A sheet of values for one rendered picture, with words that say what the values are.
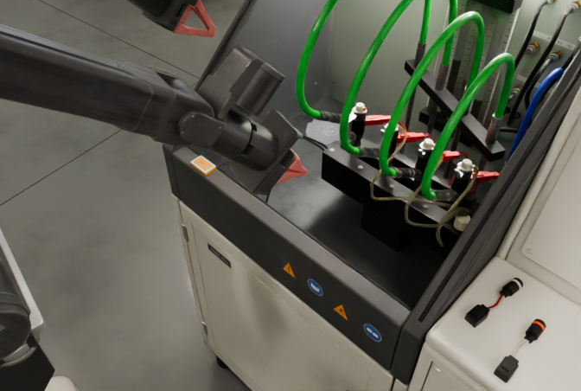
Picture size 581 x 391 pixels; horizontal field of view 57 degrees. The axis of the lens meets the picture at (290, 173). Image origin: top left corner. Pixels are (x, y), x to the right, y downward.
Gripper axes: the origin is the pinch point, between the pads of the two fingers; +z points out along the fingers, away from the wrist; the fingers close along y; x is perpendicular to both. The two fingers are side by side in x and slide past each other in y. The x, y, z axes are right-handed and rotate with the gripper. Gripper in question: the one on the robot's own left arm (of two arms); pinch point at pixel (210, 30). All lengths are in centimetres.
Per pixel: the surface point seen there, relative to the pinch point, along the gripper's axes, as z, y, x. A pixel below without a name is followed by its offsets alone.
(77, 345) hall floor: 54, 77, 111
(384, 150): 23.8, -24.0, 2.7
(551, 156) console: 40, -40, -10
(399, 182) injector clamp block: 45.7, -13.0, 5.7
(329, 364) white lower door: 55, -15, 47
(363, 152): 30.9, -14.0, 4.3
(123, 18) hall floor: 91, 289, 2
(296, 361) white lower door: 60, -3, 55
